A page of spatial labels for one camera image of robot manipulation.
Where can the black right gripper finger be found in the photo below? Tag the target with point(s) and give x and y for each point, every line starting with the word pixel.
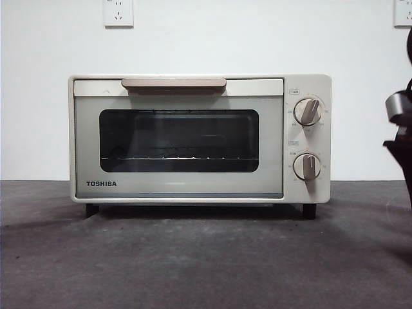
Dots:
pixel 404 161

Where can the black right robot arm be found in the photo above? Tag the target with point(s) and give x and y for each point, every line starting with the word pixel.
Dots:
pixel 410 54

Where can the cream oven knob brown grip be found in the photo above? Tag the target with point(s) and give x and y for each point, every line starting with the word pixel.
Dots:
pixel 308 112
pixel 307 166

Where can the cream Toshiba toaster oven body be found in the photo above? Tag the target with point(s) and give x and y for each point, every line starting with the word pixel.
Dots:
pixel 318 87

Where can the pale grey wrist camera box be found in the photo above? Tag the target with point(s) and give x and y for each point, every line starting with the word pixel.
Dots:
pixel 399 105

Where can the white wall socket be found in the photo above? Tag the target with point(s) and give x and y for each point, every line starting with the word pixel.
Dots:
pixel 118 14
pixel 404 13

